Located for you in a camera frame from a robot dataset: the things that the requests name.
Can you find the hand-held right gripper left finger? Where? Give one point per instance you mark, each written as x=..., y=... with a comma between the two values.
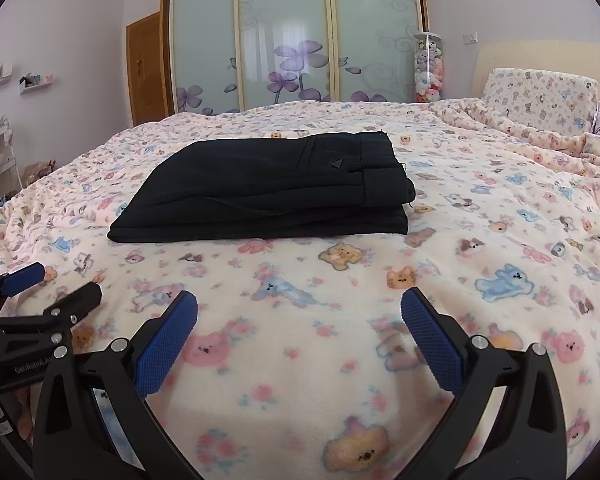
x=165, y=345

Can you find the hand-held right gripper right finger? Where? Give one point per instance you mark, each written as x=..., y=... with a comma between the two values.
x=432, y=342

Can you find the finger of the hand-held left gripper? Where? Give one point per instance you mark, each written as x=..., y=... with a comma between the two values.
x=75, y=302
x=25, y=277

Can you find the black pants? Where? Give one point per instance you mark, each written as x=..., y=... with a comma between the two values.
x=260, y=185

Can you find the pink brown soft item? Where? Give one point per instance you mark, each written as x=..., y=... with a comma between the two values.
x=39, y=172

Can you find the wooden door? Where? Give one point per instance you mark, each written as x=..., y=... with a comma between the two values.
x=145, y=70

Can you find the bear printed pillow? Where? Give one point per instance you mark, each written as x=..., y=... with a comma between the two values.
x=535, y=97

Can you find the clear tube of plush toys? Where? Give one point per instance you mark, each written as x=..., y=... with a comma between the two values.
x=429, y=70

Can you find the beige headboard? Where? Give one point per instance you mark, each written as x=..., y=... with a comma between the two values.
x=530, y=55

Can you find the floral glass sliding wardrobe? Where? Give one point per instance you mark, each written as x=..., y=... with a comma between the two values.
x=290, y=20

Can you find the small wall shelf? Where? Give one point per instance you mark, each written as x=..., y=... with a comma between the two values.
x=36, y=85

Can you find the white wall outlet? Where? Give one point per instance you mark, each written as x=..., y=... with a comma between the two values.
x=470, y=38

